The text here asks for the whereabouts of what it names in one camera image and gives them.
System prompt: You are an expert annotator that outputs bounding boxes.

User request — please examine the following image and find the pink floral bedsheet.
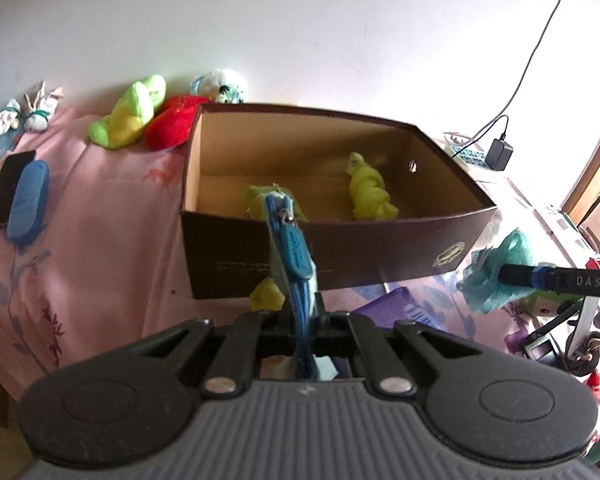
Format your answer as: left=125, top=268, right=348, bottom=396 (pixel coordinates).
left=0, top=87, right=600, bottom=403

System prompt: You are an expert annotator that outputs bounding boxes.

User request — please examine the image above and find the yellow-green knotted towel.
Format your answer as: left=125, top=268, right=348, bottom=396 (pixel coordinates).
left=347, top=152, right=401, bottom=221

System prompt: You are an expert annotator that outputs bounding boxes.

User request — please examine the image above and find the grey cable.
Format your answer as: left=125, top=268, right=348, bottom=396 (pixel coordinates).
left=471, top=0, right=569, bottom=142

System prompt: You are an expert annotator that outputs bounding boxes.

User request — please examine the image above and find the white fluffy plush toy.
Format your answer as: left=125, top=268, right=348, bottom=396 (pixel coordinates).
left=190, top=68, right=246, bottom=105

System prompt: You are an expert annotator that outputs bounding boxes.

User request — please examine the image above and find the green knotted towel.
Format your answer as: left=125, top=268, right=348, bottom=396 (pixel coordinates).
left=244, top=184, right=308, bottom=312

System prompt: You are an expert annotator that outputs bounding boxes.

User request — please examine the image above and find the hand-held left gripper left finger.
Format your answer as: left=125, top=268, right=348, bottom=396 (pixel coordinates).
left=130, top=195, right=301, bottom=397

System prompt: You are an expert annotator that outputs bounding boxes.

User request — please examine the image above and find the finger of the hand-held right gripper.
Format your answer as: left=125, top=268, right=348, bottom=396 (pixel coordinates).
left=500, top=265, right=557, bottom=292

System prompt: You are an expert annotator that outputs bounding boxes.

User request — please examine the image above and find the lime green plush toy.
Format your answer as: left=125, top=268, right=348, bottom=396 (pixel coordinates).
left=88, top=74, right=167, bottom=150

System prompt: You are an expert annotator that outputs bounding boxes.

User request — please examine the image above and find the purple wipes pack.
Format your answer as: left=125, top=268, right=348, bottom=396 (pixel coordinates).
left=352, top=287, right=434, bottom=332

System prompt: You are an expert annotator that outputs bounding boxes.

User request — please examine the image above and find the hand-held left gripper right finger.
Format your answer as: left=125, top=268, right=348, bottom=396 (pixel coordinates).
left=280, top=197, right=486, bottom=396

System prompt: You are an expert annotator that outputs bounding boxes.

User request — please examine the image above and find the red plush toy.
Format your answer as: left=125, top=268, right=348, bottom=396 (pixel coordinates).
left=144, top=94, right=212, bottom=152

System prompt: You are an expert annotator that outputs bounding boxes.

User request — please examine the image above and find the blue glasses case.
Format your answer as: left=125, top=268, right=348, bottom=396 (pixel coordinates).
left=7, top=159, right=51, bottom=247

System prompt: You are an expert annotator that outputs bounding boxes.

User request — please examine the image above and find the brown cardboard box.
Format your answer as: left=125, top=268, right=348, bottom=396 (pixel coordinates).
left=180, top=102, right=498, bottom=301

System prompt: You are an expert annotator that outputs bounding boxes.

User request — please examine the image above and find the teal knotted towel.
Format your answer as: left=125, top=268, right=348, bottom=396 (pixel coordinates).
left=456, top=227, right=537, bottom=317

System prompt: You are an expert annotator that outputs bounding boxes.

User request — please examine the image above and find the black power adapter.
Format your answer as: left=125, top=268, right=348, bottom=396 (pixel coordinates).
left=484, top=139, right=514, bottom=171

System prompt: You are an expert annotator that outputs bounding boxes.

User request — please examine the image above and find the wooden door frame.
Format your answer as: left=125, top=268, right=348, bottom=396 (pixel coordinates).
left=561, top=105, right=600, bottom=223

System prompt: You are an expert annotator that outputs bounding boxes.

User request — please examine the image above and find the black cable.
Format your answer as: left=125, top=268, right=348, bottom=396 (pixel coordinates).
left=459, top=114, right=510, bottom=162

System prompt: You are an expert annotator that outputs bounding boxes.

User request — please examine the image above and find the white power strip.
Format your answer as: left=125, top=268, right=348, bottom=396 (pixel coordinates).
left=442, top=132, right=492, bottom=169

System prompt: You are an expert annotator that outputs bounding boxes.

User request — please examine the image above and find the black phone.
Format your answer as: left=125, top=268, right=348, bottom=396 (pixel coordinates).
left=0, top=149, right=37, bottom=231

